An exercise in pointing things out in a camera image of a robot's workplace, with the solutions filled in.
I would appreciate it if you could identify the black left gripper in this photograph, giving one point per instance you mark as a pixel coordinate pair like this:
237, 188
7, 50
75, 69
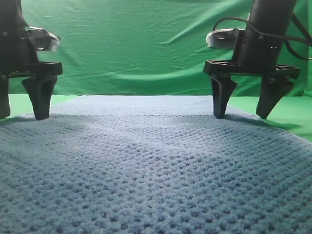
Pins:
256, 53

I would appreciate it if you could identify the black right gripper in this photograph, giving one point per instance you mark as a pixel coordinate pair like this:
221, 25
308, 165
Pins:
19, 57

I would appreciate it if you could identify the blue waffle-weave towel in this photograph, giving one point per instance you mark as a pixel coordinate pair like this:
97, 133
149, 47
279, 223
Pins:
152, 165

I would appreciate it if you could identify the green backdrop cloth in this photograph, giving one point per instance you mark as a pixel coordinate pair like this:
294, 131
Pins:
134, 47

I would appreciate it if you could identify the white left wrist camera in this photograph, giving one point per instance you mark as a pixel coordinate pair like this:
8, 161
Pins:
223, 38

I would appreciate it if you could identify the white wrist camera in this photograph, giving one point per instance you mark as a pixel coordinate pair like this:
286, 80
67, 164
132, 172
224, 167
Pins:
223, 38
43, 40

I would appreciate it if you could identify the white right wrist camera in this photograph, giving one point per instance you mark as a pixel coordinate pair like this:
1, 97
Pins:
43, 40

